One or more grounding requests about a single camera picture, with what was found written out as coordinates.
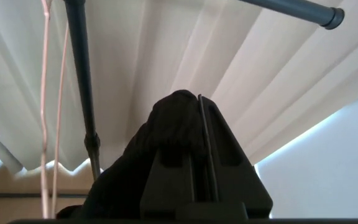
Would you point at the black garment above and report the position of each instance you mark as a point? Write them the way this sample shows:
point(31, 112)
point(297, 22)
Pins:
point(166, 124)

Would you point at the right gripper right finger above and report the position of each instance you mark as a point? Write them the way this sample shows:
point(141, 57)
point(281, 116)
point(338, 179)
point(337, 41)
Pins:
point(235, 180)

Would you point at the beige curtain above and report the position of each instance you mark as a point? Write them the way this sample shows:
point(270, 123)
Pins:
point(259, 62)

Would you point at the black clothes rack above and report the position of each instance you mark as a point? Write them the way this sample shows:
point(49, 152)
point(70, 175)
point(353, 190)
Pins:
point(81, 62)

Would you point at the pink clothes hanger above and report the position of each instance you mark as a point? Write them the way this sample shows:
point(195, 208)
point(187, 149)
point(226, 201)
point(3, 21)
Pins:
point(43, 93)

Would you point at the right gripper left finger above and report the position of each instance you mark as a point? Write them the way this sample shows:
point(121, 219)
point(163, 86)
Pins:
point(166, 183)

